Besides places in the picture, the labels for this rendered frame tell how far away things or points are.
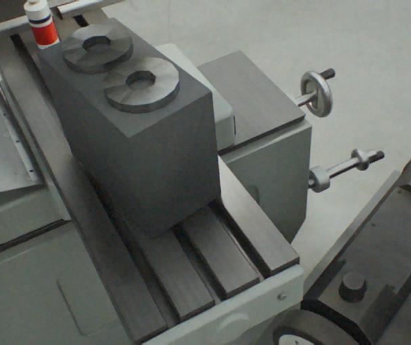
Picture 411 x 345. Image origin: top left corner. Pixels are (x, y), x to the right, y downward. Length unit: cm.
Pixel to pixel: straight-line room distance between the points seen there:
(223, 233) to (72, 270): 50
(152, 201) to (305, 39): 211
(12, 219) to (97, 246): 30
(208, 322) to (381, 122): 174
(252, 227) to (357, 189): 135
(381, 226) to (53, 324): 71
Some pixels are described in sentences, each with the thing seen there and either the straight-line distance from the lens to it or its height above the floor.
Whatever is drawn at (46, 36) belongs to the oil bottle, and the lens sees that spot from 115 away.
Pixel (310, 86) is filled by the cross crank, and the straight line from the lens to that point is 146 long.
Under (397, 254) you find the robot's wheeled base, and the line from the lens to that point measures 124.
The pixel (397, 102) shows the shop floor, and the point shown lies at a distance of 248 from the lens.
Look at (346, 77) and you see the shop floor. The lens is 258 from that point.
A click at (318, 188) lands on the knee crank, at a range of 140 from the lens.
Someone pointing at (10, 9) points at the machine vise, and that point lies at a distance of 123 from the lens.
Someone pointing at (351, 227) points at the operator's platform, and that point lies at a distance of 150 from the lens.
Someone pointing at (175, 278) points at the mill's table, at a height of 95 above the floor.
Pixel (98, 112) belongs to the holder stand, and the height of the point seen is 113.
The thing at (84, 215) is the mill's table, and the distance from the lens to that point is 84.
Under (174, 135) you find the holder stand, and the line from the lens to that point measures 70.
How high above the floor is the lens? 158
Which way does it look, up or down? 47 degrees down
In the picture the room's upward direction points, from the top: 7 degrees counter-clockwise
